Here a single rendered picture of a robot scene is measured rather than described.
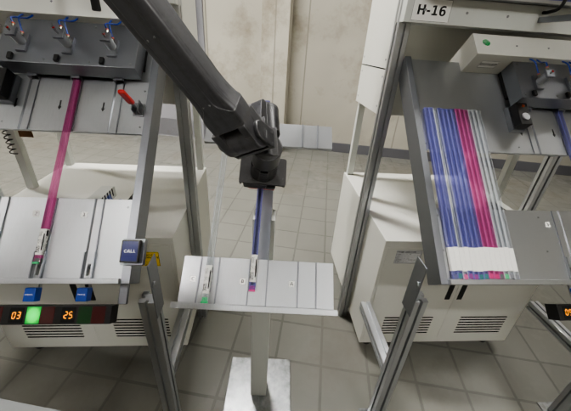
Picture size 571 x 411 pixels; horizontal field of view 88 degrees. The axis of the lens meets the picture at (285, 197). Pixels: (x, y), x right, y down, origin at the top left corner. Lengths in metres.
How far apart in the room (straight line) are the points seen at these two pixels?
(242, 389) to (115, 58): 1.22
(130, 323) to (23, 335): 0.43
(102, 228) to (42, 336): 0.86
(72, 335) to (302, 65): 3.32
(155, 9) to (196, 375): 1.30
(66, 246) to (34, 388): 0.88
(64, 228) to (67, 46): 0.46
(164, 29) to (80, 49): 0.59
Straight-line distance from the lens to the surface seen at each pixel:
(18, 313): 0.93
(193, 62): 0.45
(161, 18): 0.44
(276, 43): 3.63
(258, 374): 1.27
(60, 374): 1.64
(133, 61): 0.93
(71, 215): 0.88
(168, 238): 1.09
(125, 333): 1.47
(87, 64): 0.97
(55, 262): 0.88
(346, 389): 1.45
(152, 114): 0.89
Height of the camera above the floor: 1.23
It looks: 27 degrees down
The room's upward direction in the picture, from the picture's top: 4 degrees clockwise
